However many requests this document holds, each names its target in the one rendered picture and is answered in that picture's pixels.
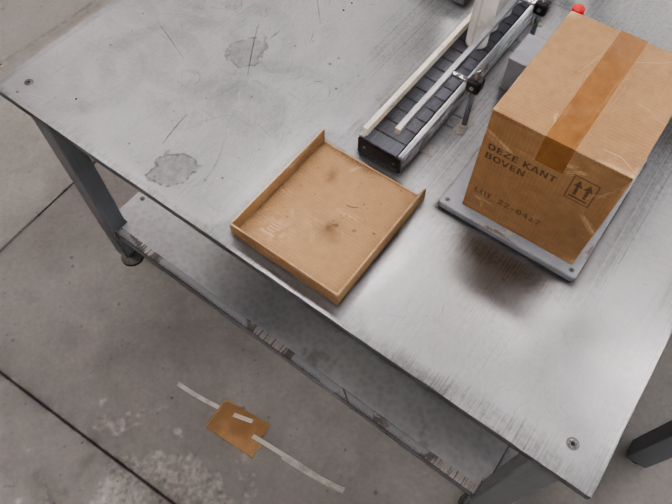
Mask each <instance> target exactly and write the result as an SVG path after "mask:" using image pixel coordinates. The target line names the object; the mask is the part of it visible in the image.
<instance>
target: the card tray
mask: <svg viewBox="0 0 672 504"><path fill-rule="evenodd" d="M425 192H426V187H424V188H423V190H422V191H421V192H420V193H419V194H417V193H415V192H413V191H411V190H410V189H408V188H406V187H404V186H403V185H401V184H399V183H398V182H396V181H394V180H392V179H391V178H389V177H387V176H385V175H384V174H382V173H380V172H378V171H377V170H375V169H373V168H372V167H370V166H368V165H366V164H365V163H363V162H361V161H359V160H358V159H356V158H354V157H353V156H351V155H349V154H347V153H346V152H344V151H342V150H340V149H339V148H337V147H335V146H334V145H332V144H330V143H328V142H327V141H325V129H322V130H321V131H320V132H319V133H318V134H317V135H316V136H315V137H314V138H313V139H312V140H311V141H310V142H309V143H308V144H307V145H306V146H305V147H304V148H303V149H302V151H301V152H300V153H299V154H298V155H297V156H296V157H295V158H294V159H293V160H292V161H291V162H290V163H289V164H288V165H287V166H286V167H285V168H284V169H283V170H282V171H281V172H280V173H279V174H278V175H277V176H276V177H275V178H274V179H273V180H272V181H271V182H270V183H269V184H268V185H267V186H266V187H265V188H264V189H263V190H262V191H261V192H260V193H259V194H258V195H257V196H256V197H255V198H254V199H253V200H252V201H251V202H250V203H249V204H248V205H247V206H246V207H245V208H244V209H243V210H242V211H241V212H240V213H239V214H238V215H237V216H236V217H235V218H234V219H233V220H232V221H231V222H230V227H231V231H232V234H233V235H234V236H236V237H237V238H239V239H240V240H242V241H243V242H245V243H246V244H248V245H249V246H251V247H252V248H254V249H255V250H257V251H258V252H260V253H261V254H263V255H264V256H265V257H267V258H268V259H270V260H271V261H273V262H274V263H276V264H277V265H279V266H280V267H282V268H283V269H285V270H286V271H288V272H289V273H291V274H292V275H294V276H295V277H297V278H298V279H300V280H301V281H302V282H304V283H305V284H307V285H308V286H310V287H311V288H313V289H314V290H316V291H317V292H319V293H320V294H322V295H323V296H325V297H326V298H328V299H329V300H331V301H332V302H334V303H335V304H337V305H338V304H339V303H340V302H341V300H342V299H343V298H344V297H345V295H346V294H347V293H348V292H349V291H350V289H351V288H352V287H353V286H354V284H355V283H356V282H357V281H358V279H359V278H360V277H361V276H362V275H363V273H364V272H365V271H366V270H367V268H368V267H369V266H370V265H371V263H372V262H373V261H374V260H375V259H376V257H377V256H378V255H379V254H380V252H381V251H382V250H383V249H384V247H385V246H386V245H387V244H388V243H389V241H390V240H391V239H392V238H393V236H394V235H395V234H396V233H397V231H398V230H399V229H400V228H401V227H402V225H403V224H404V223H405V222H406V220H407V219H408V218H409V217H410V215H411V214H412V213H413V212H414V211H415V209H416V208H417V207H418V206H419V204H420V203H421V202H422V201H423V199H424V196H425Z"/></svg>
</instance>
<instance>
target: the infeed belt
mask: <svg viewBox="0 0 672 504"><path fill-rule="evenodd" d="M529 6H530V5H529V4H527V3H525V2H523V3H522V4H519V5H516V6H515V7H514V8H513V9H512V12H511V15H510V17H508V18H506V19H503V20H502V21H501V22H500V23H499V26H498V29H497V31H496V32H495V33H492V34H490V36H489V40H488V44H487V47H486V48H485V49H483V50H480V51H474V52H473V53H472V55H471V56H470V57H469V58H468V59H467V60H466V61H465V62H464V64H463V65H462V66H461V67H460V68H459V69H458V70H457V71H456V72H458V73H460V74H462V75H464V76H466V77H468V76H469V75H470V74H471V73H472V71H473V70H474V69H475V68H476V67H477V66H478V65H479V63H480V62H481V61H482V60H483V59H484V58H485V57H486V55H487V54H488V53H489V52H490V51H491V50H492V49H493V47H494V46H495V45H496V44H497V43H498V42H499V41H500V39H501V38H502V37H503V36H504V35H505V34H506V33H507V32H508V30H509V29H510V28H511V27H512V26H513V25H514V24H515V22H516V21H517V20H518V19H519V18H520V17H521V16H522V14H523V13H524V12H525V11H526V10H527V9H528V8H529ZM467 31H468V28H467V29H466V30H465V31H464V32H463V33H462V35H461V36H460V37H459V38H458V39H457V40H456V41H455V42H454V43H453V44H452V45H451V46H450V47H449V48H448V50H447V51H446V52H445V53H444V54H443V55H442V56H441V57H440V58H439V59H438V60H437V61H436V62H435V63H434V65H433V66H432V67H431V68H430V69H429V70H428V71H427V72H426V73H425V74H424V75H423V76H422V77H421V79H420V80H419V81H418V82H417V83H416V84H415V85H414V86H413V87H412V88H411V89H410V90H409V91H408V92H407V94H406V95H405V96H404V97H403V98H402V99H401V100H400V101H399V102H398V103H397V104H396V105H395V106H394V107H393V109H392V110H391V111H390V112H389V113H388V114H387V115H386V116H385V117H384V118H383V119H382V120H381V121H380V123H379V124H378V125H377V126H376V127H375V128H374V129H373V130H372V131H371V132H370V133H369V134H368V135H366V136H365V137H364V138H363V140H365V141H367V142H368V143H370V144H372V145H374V146H375V147H377V148H379V149H381V150H383V151H384V152H386V153H388V154H390V155H391V156H393V157H395V158H396V157H398V156H399V155H400V153H401V152H402V151H403V150H404V149H405V148H406V147H407V145H408V144H409V143H410V142H411V141H412V140H413V139H414V137H415V136H416V135H417V134H418V133H419V132H420V131H421V129H422V128H423V127H424V126H425V125H426V124H427V123H428V122H429V120H430V119H431V118H432V117H433V116H434V115H435V114H436V112H437V111H438V110H439V109H440V108H441V107H442V106H443V104H444V103H445V102H446V101H447V100H448V99H449V98H450V96H451V95H452V94H453V93H454V92H455V91H456V90H457V88H458V87H459V86H460V85H461V84H462V83H463V81H461V80H459V79H457V78H455V77H453V76H452V77H451V78H450V79H449V80H448V81H447V82H446V84H445V85H444V86H443V87H442V88H441V89H440V90H439V91H438V92H437V94H436V95H435V96H434V97H433V98H432V99H431V100H430V101H429V103H428V104H427V105H426V106H425V107H424V108H423V109H422V110H421V111H420V113H419V114H418V115H417V116H416V117H415V118H414V119H413V120H412V121H411V123H410V124H409V125H408V126H407V127H406V128H405V129H404V130H403V132H402V133H401V134H400V135H399V134H397V133H395V127H396V126H397V125H398V124H399V123H400V122H401V121H402V120H403V119H404V117H405V116H406V115H407V114H408V113H409V112H410V111H411V110H412V109H413V108H414V106H415V105H416V104H417V103H418V102H419V101H420V100H421V99H422V98H423V97H424V95H425V94H426V93H427V92H428V91H429V90H430V89H431V88H432V87H433V85H434V84H435V83H436V82H437V81H438V80H439V79H440V78H441V77H442V76H443V74H444V73H445V72H446V71H447V70H448V69H449V68H450V67H451V66H452V65H453V63H454V62H455V61H456V60H457V59H458V58H459V57H460V56H461V55H462V54H463V52H464V51H465V50H466V49H467V48H468V47H467V46H466V44H465V39H466V36H467Z"/></svg>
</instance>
